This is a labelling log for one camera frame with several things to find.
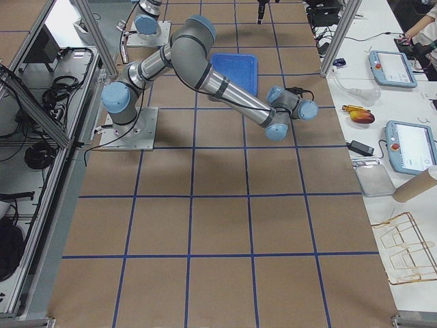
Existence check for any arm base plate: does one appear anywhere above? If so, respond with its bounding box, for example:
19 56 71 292
99 106 159 151
126 20 171 48

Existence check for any aluminium frame post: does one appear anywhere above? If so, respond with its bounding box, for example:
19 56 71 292
320 0 362 77

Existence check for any cardboard tube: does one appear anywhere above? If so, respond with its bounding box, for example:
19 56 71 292
393 165 436 203

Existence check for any silver metal tray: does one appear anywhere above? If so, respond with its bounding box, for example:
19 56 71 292
355 165 395 197

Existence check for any teach pendant near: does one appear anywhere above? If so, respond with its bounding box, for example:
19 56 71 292
384 120 436 175

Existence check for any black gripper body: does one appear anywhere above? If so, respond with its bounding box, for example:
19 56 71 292
285 87 313 99

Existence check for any teach pendant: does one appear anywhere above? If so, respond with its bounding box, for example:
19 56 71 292
384 120 436 175
368 51 417 89

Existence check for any black power adapter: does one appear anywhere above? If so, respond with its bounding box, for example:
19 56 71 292
346 140 374 156

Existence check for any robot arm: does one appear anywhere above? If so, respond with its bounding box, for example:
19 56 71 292
101 15 319 141
133 0 162 37

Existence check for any gold wire rack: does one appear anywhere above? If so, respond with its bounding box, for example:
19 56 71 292
371 212 436 286

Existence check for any teach pendant far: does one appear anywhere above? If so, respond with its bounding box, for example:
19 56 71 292
368 51 417 89

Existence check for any blue plastic tray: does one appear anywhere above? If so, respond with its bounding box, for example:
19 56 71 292
210 53 258 96

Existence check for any red yellow mango toy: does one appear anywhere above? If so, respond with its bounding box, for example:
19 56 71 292
350 111 375 124

